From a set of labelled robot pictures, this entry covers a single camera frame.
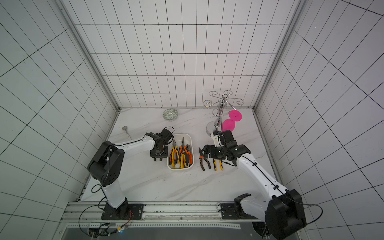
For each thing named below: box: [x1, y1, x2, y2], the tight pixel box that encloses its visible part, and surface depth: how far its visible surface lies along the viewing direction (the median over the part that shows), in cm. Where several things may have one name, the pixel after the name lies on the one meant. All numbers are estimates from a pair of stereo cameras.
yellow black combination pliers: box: [213, 158, 224, 172], surface depth 89 cm
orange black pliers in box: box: [178, 137, 193, 169], surface depth 91 cm
